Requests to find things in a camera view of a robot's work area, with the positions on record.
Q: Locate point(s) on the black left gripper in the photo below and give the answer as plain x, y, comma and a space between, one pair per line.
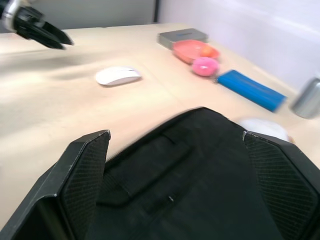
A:
27, 22

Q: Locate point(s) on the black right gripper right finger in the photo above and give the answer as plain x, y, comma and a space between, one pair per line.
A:
287, 185

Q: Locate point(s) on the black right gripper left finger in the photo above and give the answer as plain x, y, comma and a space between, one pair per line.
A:
62, 190

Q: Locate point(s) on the white computer mouse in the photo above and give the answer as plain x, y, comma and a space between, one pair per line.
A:
117, 75

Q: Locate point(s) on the black laptop bag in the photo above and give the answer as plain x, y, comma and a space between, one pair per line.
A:
190, 180

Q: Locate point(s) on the blue zip pouch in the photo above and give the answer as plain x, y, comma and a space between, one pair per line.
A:
250, 90

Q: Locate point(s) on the white rounded object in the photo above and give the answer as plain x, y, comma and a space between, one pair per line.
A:
265, 127

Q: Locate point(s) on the silver metal can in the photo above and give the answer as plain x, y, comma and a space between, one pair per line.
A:
307, 100

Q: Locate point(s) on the grey metal box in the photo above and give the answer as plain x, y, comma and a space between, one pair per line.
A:
170, 37

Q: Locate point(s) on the coral pink bowl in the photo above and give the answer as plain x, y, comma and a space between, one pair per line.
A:
186, 50

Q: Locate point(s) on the pink fluffy ball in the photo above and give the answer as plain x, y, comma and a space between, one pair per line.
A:
205, 66

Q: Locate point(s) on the orange round fruit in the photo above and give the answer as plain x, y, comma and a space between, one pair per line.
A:
208, 51

